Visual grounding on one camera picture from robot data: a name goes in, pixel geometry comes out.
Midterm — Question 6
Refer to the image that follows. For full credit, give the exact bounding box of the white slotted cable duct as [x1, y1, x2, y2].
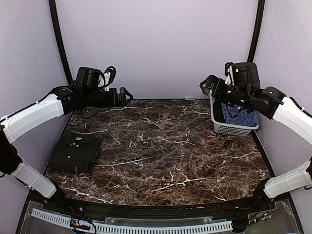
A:
[31, 208, 233, 234]

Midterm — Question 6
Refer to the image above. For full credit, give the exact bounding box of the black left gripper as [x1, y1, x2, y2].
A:
[83, 87, 134, 108]

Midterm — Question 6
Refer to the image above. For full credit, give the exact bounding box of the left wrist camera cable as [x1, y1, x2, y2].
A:
[94, 65, 117, 92]

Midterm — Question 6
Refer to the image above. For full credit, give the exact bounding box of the left black corner post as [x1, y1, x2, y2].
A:
[48, 0, 73, 84]

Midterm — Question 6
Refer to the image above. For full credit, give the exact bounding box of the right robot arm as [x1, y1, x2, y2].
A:
[199, 75, 312, 212]

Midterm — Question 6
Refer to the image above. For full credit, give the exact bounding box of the folded black striped shirt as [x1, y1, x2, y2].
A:
[48, 131, 101, 173]

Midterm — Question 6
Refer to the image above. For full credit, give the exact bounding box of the black corner post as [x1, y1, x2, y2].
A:
[247, 0, 265, 62]
[48, 0, 73, 84]

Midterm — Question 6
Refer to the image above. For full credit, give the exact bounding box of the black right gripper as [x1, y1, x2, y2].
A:
[200, 74, 251, 108]

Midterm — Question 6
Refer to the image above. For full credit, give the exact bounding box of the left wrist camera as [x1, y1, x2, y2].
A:
[76, 67, 100, 89]

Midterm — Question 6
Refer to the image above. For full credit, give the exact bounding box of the white plastic laundry basket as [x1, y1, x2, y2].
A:
[210, 96, 259, 136]

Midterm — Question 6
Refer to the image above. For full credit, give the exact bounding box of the blue checkered long sleeve shirt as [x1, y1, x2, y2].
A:
[221, 103, 258, 127]

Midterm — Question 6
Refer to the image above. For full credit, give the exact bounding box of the right black corner post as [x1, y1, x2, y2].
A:
[247, 0, 265, 62]

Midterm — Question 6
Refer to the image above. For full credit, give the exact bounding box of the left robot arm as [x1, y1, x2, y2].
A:
[0, 81, 133, 213]

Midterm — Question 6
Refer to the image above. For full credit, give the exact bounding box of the black front rail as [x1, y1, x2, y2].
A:
[26, 190, 291, 221]

